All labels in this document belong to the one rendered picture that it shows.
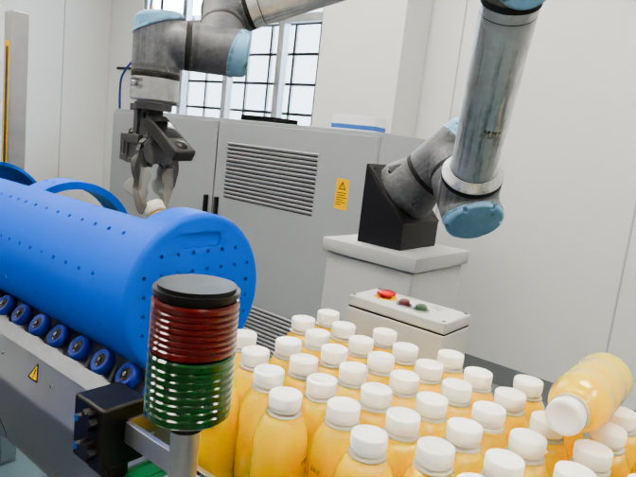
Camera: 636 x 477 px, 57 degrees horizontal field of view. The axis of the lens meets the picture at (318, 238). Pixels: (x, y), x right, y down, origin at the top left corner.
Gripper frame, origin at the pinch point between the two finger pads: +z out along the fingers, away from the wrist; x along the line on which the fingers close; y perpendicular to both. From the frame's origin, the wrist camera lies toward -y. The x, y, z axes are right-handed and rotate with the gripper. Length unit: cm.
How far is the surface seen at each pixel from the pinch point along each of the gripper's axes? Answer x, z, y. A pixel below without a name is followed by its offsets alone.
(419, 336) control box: -18, 15, -51
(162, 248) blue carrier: 13.6, 2.8, -21.9
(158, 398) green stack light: 45, 3, -64
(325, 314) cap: -9.2, 12.9, -37.8
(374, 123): -168, -28, 64
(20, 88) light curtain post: -28, -23, 121
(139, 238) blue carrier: 15.7, 1.7, -18.9
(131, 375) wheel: 16.3, 23.9, -19.5
